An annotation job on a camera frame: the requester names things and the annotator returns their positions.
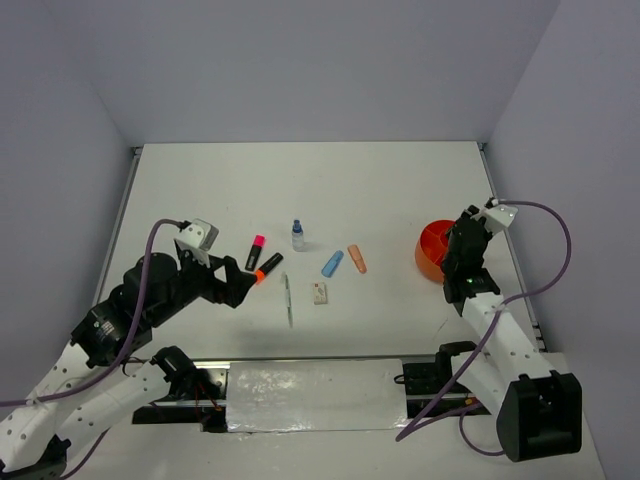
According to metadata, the orange black highlighter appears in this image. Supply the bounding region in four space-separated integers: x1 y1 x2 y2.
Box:
254 253 284 284

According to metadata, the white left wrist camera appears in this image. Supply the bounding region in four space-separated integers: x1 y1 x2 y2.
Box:
174 218 219 268

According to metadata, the silver foil covered panel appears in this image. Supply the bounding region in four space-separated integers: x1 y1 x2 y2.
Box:
226 359 408 433

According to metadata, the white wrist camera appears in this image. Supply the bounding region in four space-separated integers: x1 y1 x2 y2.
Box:
174 218 219 268
475 198 518 235

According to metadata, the aluminium table rail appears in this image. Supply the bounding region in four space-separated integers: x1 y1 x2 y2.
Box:
477 142 546 351
92 145 144 304

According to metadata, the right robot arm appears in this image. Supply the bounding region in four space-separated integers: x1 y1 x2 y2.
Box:
434 199 582 462

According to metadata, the small white eraser box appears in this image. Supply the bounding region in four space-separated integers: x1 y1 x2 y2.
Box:
313 282 328 305

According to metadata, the orange round organizer container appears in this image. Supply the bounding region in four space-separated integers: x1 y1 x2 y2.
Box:
414 219 454 285

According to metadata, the left aluminium table rail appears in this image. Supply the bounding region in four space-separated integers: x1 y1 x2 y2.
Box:
92 145 144 304

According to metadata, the pink black highlighter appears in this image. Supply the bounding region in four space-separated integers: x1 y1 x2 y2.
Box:
245 235 265 272

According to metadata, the right aluminium table rail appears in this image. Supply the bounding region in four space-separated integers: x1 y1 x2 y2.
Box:
477 142 546 351

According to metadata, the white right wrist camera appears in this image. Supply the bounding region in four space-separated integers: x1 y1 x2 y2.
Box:
475 198 518 235

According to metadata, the small blue cap bottle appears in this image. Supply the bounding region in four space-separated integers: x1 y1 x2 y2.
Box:
291 219 305 252

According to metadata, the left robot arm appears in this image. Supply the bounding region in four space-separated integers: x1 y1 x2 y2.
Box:
1 249 258 479

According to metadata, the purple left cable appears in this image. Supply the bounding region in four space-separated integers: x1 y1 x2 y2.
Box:
0 218 189 479

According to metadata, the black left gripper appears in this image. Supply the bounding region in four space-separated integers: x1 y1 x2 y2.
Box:
149 247 258 326

